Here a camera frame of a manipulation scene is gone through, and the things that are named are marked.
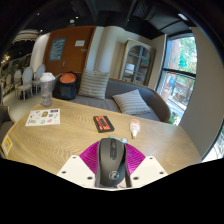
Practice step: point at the brown wooden door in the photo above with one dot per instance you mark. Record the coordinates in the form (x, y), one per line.
(75, 58)

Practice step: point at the grey curved sofa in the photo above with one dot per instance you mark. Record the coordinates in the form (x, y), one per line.
(115, 87)

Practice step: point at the small white tube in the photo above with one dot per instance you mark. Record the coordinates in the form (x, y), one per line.
(134, 127)

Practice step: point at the yellow square sticker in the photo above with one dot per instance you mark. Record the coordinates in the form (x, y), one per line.
(6, 145)

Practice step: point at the white sticker sheet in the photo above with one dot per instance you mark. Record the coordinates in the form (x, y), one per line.
(43, 117)

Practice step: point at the group of white chairs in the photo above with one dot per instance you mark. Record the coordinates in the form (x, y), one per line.
(25, 81)

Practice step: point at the black and orange case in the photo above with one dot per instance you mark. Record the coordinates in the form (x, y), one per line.
(103, 123)

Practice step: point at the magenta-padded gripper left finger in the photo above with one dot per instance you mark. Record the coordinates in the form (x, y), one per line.
(76, 170)

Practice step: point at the clear shaker bottle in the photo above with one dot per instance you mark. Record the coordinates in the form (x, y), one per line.
(47, 91)

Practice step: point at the flat-lying striped cushion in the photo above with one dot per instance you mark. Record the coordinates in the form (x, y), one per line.
(131, 102)

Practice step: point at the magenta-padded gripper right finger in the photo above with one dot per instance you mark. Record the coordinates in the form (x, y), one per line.
(148, 170)

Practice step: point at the large black-framed window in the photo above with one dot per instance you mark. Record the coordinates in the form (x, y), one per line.
(178, 73)

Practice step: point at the black computer mouse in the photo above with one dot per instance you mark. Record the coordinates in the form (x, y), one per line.
(111, 161)

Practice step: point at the blue wall poster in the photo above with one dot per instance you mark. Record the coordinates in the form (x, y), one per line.
(57, 49)

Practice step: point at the grey tufted chair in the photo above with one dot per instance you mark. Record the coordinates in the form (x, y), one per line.
(4, 121)

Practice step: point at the glass-door cabinet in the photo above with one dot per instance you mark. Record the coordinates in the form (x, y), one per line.
(136, 63)

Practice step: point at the small white wall sign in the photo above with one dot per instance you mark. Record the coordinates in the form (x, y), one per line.
(80, 43)

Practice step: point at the black and orange backpack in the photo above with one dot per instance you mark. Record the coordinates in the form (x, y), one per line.
(65, 88)

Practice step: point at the square striped cushion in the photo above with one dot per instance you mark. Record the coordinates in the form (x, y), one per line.
(93, 84)

